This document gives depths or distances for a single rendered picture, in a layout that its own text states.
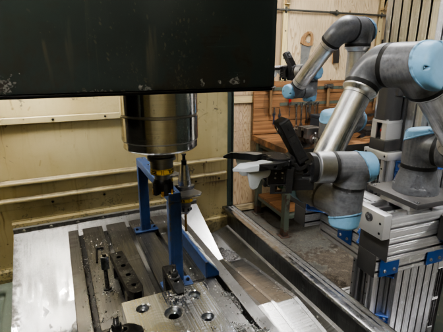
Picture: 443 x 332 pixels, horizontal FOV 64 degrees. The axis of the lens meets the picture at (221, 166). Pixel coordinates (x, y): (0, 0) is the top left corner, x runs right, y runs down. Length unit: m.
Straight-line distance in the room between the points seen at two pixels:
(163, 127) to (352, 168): 0.44
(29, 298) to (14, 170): 0.55
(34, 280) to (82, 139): 0.64
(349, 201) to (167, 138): 0.46
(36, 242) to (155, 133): 1.24
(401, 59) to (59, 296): 1.46
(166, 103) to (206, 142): 1.25
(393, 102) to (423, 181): 0.37
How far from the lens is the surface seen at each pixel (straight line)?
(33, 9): 0.61
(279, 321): 1.34
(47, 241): 1.83
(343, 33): 1.73
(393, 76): 1.01
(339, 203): 0.90
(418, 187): 1.39
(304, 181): 0.84
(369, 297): 1.87
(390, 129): 1.60
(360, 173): 0.88
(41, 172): 1.80
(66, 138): 1.76
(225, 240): 2.01
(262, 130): 3.77
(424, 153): 1.35
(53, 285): 1.69
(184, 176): 1.12
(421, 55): 0.97
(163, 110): 0.68
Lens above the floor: 1.60
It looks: 16 degrees down
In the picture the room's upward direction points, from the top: straight up
